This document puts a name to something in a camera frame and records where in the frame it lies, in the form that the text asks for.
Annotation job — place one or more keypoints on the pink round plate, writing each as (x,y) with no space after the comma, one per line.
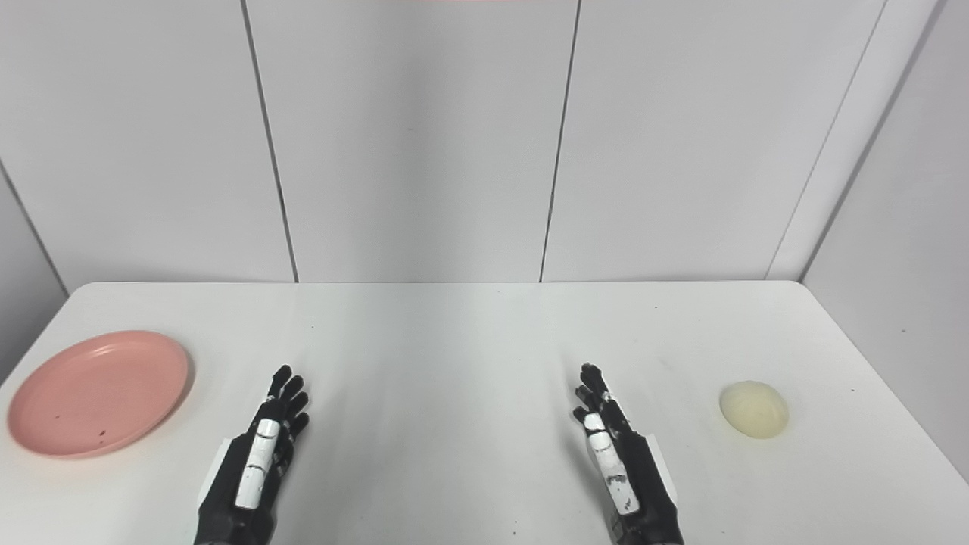
(98,393)

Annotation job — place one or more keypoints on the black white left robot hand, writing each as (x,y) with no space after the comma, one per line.
(257,462)

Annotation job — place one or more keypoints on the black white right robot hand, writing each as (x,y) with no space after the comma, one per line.
(617,469)

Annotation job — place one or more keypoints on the pale yellow steamed bun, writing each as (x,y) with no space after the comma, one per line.
(754,409)

